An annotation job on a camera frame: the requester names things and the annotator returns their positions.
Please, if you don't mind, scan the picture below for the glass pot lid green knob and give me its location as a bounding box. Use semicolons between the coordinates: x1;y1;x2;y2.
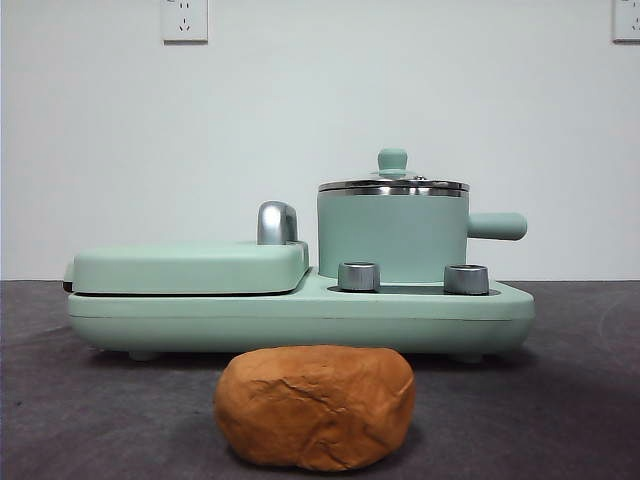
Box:
318;146;471;195

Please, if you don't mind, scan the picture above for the brown potato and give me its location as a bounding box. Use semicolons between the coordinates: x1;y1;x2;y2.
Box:
213;343;417;472

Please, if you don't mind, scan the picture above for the mint green steamer pot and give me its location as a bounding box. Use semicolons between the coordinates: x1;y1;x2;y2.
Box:
317;182;529;281

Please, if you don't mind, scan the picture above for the silver control knob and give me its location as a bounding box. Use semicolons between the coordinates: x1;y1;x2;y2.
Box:
337;260;381;292
443;263;490;295

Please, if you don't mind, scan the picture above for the mint green breakfast machine base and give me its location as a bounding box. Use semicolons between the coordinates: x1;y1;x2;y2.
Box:
67;267;536;362

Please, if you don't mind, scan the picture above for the mint green griddle cover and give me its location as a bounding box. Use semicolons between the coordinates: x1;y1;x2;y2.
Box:
62;238;311;296

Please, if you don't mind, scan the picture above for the chrome griddle cover handle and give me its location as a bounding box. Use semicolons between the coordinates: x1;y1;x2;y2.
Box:
256;200;301;246

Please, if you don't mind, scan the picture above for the white wall socket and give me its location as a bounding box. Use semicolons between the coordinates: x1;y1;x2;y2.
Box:
612;0;640;44
160;0;209;45

